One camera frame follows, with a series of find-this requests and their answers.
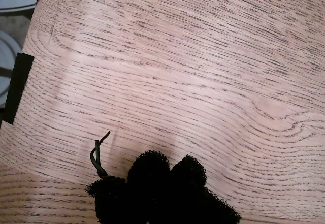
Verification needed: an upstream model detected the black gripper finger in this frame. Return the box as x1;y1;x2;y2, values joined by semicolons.
167;154;242;224
85;150;173;224

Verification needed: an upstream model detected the black tape patch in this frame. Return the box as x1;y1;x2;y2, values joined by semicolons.
3;52;35;125

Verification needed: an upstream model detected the white round chair base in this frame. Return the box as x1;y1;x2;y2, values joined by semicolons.
0;0;44;108

